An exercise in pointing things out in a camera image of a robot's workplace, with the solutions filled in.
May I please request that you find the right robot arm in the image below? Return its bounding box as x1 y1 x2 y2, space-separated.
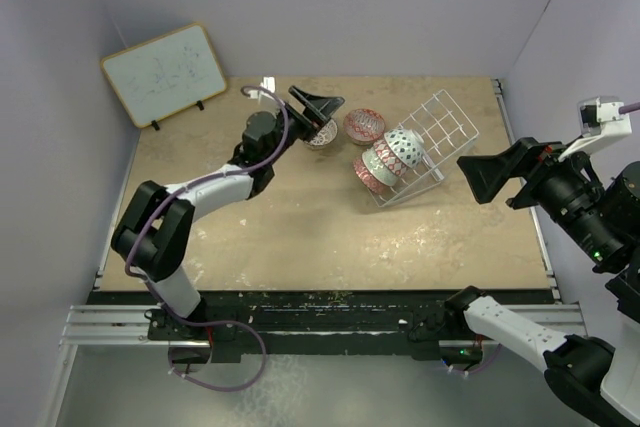
444 138 639 426

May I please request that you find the aluminium extrusion rail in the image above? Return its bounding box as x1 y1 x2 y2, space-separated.
58 303 174 347

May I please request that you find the black floral bowl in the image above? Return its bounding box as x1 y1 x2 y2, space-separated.
353 157 386 195

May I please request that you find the white green-spoked bowl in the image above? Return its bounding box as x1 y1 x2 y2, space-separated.
361 148 398 187

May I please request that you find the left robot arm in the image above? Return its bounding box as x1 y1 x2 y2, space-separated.
110 85 345 339

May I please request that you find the white dry-erase board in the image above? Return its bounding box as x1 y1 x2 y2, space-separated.
100 23 227 129

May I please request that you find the red patterned bowl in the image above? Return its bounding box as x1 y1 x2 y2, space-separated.
343 109 386 146

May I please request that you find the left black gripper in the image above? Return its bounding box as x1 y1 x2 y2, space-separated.
266 87 343 166

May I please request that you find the white wire dish rack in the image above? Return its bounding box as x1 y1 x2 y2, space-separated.
372 89 479 208

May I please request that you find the purple cable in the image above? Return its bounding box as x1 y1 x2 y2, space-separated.
447 101 640 377
123 85 291 395

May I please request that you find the light blue patterned bowl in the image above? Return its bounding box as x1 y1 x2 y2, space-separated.
384 128 425 168

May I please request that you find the white black-spoked bowl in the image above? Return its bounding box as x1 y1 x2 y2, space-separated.
304 119 338 150

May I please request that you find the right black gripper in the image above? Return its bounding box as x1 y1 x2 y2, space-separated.
455 128 622 261

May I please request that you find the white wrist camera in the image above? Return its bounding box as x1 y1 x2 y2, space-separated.
249 76 276 101
559 96 632 162

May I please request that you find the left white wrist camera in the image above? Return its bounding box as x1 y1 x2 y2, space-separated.
249 76 276 101

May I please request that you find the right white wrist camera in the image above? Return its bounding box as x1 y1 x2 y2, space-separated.
559 96 632 162

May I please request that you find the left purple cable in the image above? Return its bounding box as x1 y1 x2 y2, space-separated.
123 85 291 395

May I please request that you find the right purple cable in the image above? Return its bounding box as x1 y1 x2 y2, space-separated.
447 101 640 377

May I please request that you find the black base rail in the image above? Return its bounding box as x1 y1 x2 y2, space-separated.
87 289 556 364

